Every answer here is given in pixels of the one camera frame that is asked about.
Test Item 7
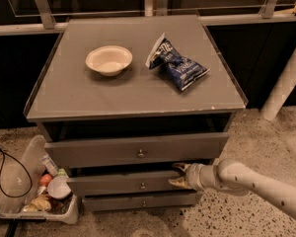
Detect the grey bottom drawer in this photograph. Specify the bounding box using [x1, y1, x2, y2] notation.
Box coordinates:
[82, 191, 201, 212]

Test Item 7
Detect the red apple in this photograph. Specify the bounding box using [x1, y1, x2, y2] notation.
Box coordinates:
[39, 174, 53, 187]

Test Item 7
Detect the black cable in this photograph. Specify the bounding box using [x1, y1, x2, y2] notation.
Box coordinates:
[0, 139, 34, 198]

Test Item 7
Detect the white tube bottle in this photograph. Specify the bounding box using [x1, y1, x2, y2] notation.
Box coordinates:
[40, 154, 58, 177]

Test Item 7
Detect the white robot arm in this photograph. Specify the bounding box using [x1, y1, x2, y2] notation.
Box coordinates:
[169, 159, 296, 220]

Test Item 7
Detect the small white bowl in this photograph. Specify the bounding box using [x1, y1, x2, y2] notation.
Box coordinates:
[47, 176, 71, 199]

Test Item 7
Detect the metal railing bracket left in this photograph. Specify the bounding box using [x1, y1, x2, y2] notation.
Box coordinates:
[35, 0, 55, 30]

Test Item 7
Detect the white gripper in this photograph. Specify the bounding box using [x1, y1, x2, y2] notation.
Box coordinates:
[169, 162, 204, 191]

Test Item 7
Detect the grey drawer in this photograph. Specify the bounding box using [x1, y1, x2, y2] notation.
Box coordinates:
[45, 132, 228, 168]
[67, 170, 182, 197]
[82, 191, 201, 212]

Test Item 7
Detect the metal railing bracket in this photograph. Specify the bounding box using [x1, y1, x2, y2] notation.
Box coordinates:
[259, 0, 278, 19]
[35, 0, 55, 30]

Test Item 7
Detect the yellow snack wrapper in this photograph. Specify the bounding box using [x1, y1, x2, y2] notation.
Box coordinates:
[23, 195, 51, 212]

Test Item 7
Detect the blue chip bag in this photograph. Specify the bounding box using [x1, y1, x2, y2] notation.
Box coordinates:
[145, 35, 209, 92]

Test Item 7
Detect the white paper bowl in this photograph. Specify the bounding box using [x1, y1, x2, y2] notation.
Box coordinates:
[85, 45, 132, 76]

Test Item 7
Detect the clear plastic bin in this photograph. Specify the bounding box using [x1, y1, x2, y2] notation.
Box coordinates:
[0, 135, 80, 224]

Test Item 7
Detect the metal railing bracket right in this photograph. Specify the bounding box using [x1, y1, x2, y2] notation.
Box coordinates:
[259, 0, 278, 19]

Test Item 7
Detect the white diagonal pole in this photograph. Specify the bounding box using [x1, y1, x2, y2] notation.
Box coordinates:
[260, 47, 296, 120]

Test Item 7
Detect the grey drawer cabinet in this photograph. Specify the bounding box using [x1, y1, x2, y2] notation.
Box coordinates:
[23, 15, 249, 213]

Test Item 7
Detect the grey top drawer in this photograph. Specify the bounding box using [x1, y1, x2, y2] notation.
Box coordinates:
[45, 132, 228, 168]

